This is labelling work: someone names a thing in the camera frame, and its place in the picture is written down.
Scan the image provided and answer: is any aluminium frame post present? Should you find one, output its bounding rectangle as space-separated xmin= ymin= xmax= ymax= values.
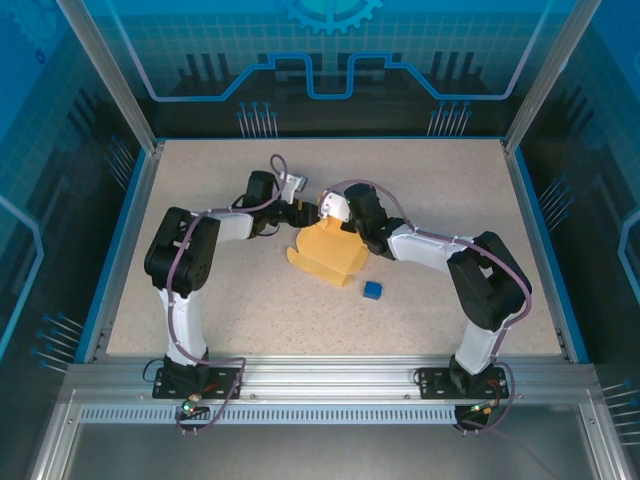
xmin=501 ymin=0 xmax=610 ymax=157
xmin=53 ymin=0 xmax=167 ymax=156

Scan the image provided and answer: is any aluminium table side rail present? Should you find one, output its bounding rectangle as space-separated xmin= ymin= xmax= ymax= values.
xmin=501 ymin=142 xmax=576 ymax=364
xmin=82 ymin=142 xmax=167 ymax=364

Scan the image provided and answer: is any cable connector with green light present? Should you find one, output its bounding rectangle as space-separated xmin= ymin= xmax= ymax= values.
xmin=179 ymin=394 xmax=209 ymax=419
xmin=457 ymin=399 xmax=501 ymax=419

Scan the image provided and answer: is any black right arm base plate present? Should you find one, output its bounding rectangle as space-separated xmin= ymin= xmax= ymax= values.
xmin=417 ymin=367 xmax=506 ymax=400

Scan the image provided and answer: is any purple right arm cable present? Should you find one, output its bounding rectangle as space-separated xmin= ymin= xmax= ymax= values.
xmin=319 ymin=178 xmax=535 ymax=435

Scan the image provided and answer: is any aluminium front beam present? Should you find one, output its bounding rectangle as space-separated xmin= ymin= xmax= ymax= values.
xmin=64 ymin=355 xmax=599 ymax=401

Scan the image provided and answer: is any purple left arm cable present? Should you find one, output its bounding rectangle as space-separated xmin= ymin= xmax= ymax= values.
xmin=164 ymin=153 xmax=291 ymax=437

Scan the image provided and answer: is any slotted aluminium cable duct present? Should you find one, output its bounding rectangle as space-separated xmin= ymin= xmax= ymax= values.
xmin=79 ymin=405 xmax=459 ymax=426

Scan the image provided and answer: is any grey metal front panel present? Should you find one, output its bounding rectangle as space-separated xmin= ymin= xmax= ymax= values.
xmin=29 ymin=389 xmax=626 ymax=480

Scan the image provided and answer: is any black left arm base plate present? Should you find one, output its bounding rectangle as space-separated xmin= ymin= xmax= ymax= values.
xmin=152 ymin=364 xmax=244 ymax=401

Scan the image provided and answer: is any yellow paper box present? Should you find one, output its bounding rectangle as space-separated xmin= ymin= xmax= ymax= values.
xmin=285 ymin=215 xmax=371 ymax=289

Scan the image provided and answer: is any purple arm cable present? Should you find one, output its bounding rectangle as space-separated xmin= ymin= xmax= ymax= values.
xmin=164 ymin=153 xmax=291 ymax=437
xmin=319 ymin=178 xmax=535 ymax=435

